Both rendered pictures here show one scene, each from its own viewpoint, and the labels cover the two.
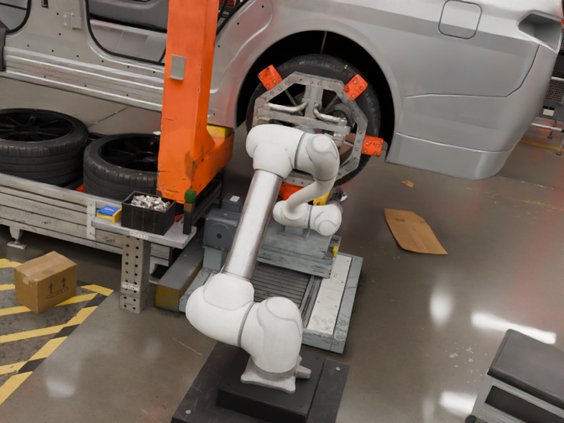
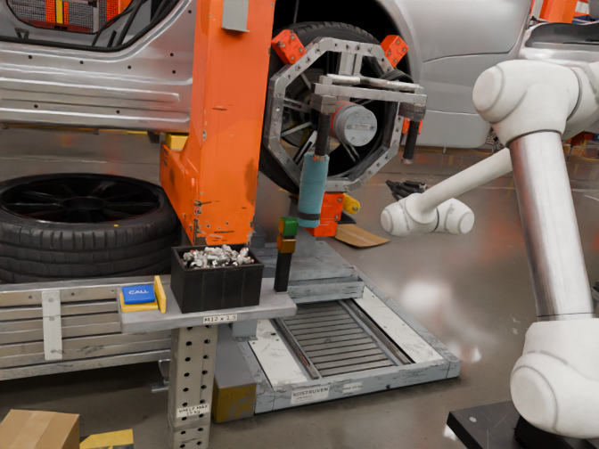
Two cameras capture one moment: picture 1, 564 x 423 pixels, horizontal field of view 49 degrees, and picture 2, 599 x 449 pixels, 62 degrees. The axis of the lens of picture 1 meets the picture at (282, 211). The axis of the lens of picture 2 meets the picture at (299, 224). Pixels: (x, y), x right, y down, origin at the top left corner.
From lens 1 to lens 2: 1.84 m
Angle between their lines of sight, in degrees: 32
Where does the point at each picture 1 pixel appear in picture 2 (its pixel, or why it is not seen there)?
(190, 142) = (254, 143)
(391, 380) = not seen: hidden behind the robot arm
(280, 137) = (554, 73)
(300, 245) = (324, 268)
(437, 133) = (451, 102)
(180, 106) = (238, 82)
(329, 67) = (354, 29)
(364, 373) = (497, 387)
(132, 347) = not seen: outside the picture
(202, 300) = (581, 379)
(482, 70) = (491, 25)
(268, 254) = (292, 291)
